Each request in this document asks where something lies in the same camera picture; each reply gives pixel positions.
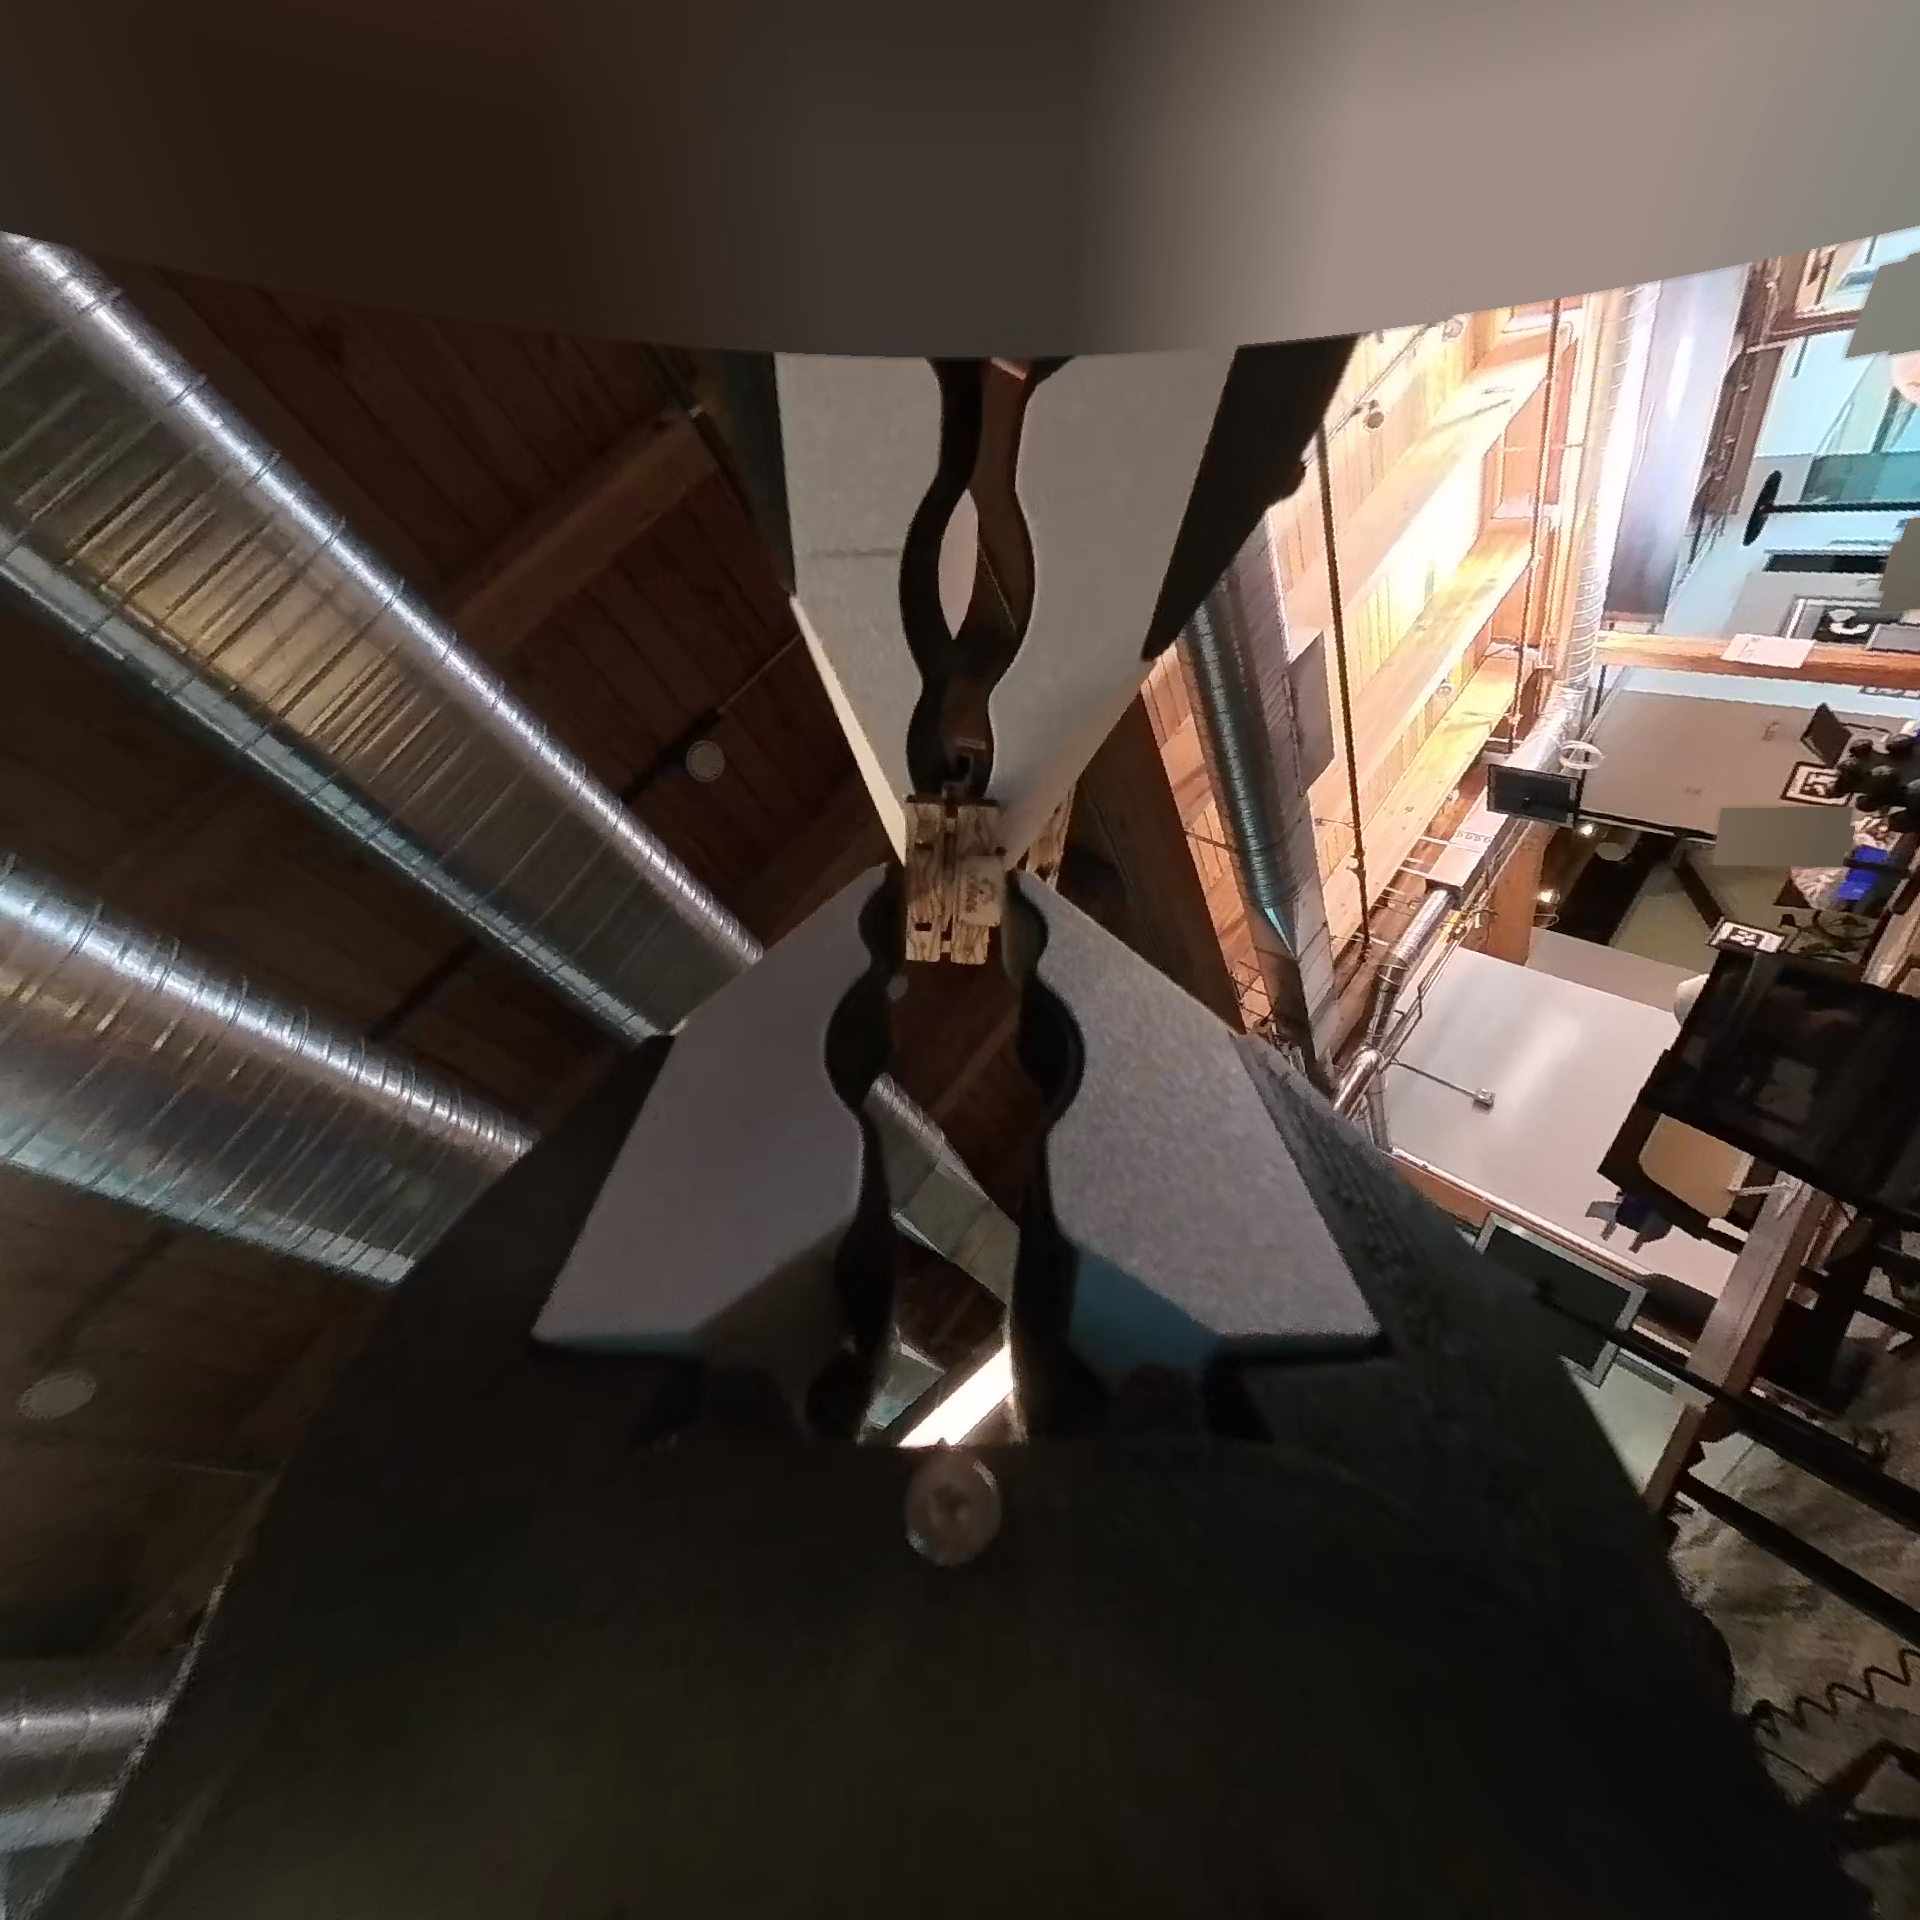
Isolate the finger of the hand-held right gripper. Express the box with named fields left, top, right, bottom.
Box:
left=986, top=348, right=1240, bottom=874
left=773, top=352, right=993, bottom=861

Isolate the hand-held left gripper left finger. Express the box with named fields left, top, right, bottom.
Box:
left=533, top=869, right=910, bottom=1434

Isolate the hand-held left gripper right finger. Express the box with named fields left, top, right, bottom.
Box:
left=1003, top=869, right=1387, bottom=1434

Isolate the small light wooden model block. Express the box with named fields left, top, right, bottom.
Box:
left=903, top=794, right=1003, bottom=969

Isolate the long ceiling light strip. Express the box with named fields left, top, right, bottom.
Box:
left=897, top=1346, right=1023, bottom=1448

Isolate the long table with black legs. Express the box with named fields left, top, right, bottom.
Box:
left=1643, top=1186, right=1920, bottom=1521

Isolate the black mesh crate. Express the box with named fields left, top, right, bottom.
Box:
left=1603, top=945, right=1920, bottom=1219

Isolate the slim metal wall duct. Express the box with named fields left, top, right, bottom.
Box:
left=1186, top=569, right=1341, bottom=1059

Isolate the large wall screen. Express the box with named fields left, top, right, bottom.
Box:
left=1626, top=268, right=1759, bottom=619

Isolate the silver metal ceiling duct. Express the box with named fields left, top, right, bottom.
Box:
left=0, top=855, right=539, bottom=1286

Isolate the large spiral metal duct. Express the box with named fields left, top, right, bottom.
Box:
left=0, top=231, right=766, bottom=1041

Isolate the coiled black cable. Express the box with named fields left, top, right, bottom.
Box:
left=1746, top=1644, right=1920, bottom=1816

